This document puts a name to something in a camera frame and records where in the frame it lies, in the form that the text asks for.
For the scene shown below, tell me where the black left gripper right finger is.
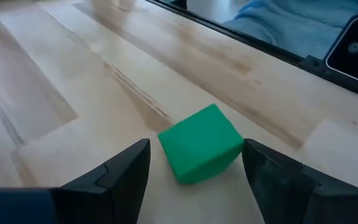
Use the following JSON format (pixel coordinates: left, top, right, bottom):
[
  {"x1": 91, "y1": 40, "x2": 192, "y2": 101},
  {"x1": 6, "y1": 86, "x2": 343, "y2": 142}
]
[{"x1": 242, "y1": 139, "x2": 358, "y2": 224}]

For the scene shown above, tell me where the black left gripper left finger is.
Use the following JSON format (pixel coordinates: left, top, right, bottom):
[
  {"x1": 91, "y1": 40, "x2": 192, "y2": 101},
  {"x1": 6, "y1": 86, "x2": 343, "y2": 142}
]
[{"x1": 0, "y1": 139, "x2": 151, "y2": 224}]

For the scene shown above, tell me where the green half-cylinder block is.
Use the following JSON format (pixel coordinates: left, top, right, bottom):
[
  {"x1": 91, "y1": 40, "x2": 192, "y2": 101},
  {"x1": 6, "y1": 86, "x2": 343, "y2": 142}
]
[{"x1": 157, "y1": 103, "x2": 245, "y2": 185}]

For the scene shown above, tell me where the light blue cloth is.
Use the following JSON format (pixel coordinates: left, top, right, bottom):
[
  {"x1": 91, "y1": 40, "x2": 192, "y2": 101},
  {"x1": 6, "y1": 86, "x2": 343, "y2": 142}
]
[{"x1": 222, "y1": 0, "x2": 358, "y2": 60}]

